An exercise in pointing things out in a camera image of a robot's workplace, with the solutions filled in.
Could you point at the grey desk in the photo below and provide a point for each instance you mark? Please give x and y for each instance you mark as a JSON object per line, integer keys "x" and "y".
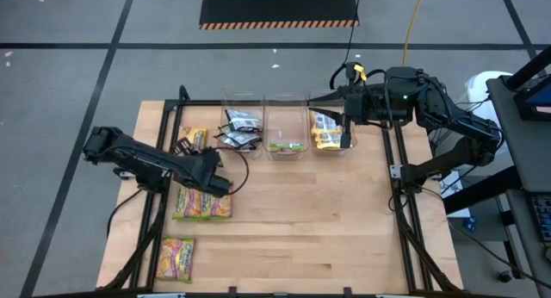
{"x": 516, "y": 160}
{"x": 523, "y": 246}

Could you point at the black keyboard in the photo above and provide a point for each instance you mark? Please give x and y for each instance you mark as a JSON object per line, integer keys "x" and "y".
{"x": 543, "y": 216}

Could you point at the white bag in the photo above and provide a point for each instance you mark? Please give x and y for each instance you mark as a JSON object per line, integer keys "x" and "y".
{"x": 486, "y": 85}

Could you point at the black monitor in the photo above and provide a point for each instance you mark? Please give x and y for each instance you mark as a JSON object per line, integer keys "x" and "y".
{"x": 538, "y": 100}

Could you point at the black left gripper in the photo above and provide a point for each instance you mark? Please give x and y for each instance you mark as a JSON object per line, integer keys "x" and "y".
{"x": 208, "y": 173}

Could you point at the white paper sheet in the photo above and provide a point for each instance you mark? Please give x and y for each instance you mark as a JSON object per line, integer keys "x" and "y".
{"x": 454, "y": 194}

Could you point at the clear plastic bin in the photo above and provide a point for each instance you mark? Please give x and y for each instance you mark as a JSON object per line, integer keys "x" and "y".
{"x": 241, "y": 101}
{"x": 286, "y": 121}
{"x": 354, "y": 138}

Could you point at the yellow tag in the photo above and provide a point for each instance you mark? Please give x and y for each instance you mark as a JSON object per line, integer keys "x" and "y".
{"x": 360, "y": 72}

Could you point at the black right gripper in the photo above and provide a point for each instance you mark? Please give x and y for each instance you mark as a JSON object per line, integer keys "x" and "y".
{"x": 366, "y": 106}

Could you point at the black caster wheel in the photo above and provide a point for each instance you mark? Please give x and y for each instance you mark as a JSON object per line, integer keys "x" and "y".
{"x": 505, "y": 276}

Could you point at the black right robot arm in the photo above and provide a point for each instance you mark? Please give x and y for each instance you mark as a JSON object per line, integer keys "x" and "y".
{"x": 456, "y": 117}

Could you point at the small blue object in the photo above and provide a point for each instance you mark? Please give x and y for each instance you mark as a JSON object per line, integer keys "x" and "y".
{"x": 470, "y": 223}

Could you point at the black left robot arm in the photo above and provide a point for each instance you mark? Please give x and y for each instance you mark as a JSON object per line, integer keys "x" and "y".
{"x": 138, "y": 158}

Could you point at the black metal strut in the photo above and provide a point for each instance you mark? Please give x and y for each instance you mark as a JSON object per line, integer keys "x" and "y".
{"x": 482, "y": 190}
{"x": 527, "y": 67}

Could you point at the black hazard-striped floor mat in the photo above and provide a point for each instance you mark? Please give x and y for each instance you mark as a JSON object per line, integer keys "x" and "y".
{"x": 277, "y": 7}

